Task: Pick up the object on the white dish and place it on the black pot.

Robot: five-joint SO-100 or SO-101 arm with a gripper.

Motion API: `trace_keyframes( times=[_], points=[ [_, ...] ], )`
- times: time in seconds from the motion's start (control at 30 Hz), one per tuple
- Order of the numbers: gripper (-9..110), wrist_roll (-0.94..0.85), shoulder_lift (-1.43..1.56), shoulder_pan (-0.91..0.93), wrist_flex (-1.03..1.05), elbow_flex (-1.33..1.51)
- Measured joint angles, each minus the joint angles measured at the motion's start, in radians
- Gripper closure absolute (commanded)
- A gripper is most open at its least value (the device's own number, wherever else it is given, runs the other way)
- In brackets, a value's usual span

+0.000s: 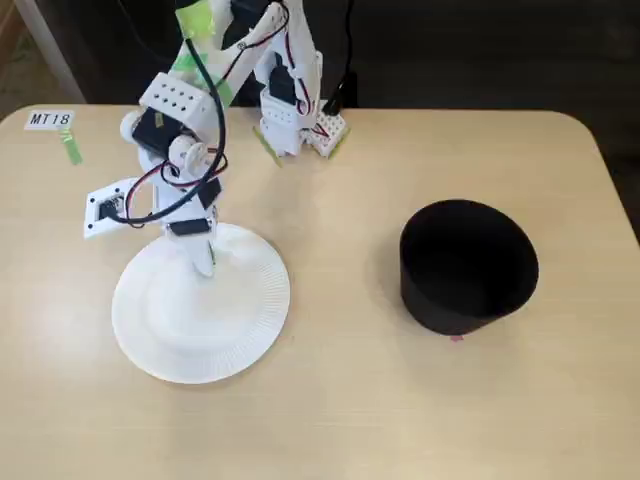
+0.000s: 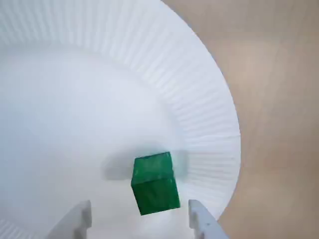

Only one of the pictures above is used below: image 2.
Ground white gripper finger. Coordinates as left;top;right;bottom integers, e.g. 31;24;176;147
188;199;229;239
47;199;92;239

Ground small green cube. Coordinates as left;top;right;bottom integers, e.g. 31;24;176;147
131;151;180;216

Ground white paper plate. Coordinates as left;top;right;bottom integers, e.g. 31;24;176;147
0;0;242;239

